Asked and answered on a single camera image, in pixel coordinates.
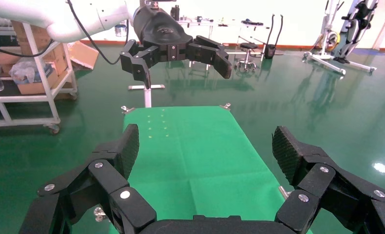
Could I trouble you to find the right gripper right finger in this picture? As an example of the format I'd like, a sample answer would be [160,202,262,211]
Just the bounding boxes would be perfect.
[271,126,385,234]

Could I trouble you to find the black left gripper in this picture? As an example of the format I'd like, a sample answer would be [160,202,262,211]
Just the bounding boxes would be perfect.
[119,5,232,90]

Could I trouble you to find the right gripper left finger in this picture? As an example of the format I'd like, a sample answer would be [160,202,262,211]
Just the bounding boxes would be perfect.
[18,123,157,234]

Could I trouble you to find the flat cardboard sheet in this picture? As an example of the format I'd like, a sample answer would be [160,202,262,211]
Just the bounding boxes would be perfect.
[68,41,99,71]

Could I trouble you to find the black box with poles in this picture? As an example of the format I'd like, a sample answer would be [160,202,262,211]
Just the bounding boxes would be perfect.
[264,14,284,60]

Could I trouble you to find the low brown cardboard box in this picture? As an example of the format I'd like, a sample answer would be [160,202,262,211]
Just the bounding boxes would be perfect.
[17,66,60,95]

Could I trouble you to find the tall stacked cardboard box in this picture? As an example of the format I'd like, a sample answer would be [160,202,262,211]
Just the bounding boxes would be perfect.
[11,20,69,77]

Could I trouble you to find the small brown cardboard box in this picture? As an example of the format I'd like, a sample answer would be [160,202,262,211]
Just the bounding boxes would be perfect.
[0,46,22,75]

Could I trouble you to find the white T-shaped floor stand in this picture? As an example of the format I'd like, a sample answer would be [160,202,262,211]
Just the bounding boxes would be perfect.
[128,84,166,108]

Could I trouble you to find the white desk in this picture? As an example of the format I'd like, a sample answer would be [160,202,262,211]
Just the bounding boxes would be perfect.
[176,18,270,70]

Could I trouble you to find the metal can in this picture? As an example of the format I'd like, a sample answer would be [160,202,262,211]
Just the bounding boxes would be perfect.
[114,24,128,37]

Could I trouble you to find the black stool chrome base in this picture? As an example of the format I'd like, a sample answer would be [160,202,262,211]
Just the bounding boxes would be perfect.
[234,42,258,73]

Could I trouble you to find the green cloth with yellow specks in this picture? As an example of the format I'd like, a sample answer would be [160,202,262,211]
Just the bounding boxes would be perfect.
[108,106,312,234]

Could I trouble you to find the white metal shelf cart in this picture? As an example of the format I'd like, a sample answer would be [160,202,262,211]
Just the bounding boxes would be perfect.
[0,22,78,135]

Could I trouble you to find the clear plastic bag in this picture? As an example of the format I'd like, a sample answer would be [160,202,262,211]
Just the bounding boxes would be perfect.
[9,57,55,85]

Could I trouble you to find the yellow reel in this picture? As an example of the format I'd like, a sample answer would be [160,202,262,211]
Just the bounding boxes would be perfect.
[325,30,341,49]

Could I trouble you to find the black and white robot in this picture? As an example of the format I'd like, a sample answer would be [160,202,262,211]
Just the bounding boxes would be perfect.
[333,0,380,64]

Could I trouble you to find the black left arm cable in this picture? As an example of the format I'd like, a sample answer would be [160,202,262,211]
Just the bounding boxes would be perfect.
[66,0,130,65]

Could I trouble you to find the white metal stand frame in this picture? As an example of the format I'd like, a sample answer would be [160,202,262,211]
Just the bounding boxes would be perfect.
[303,0,378,77]

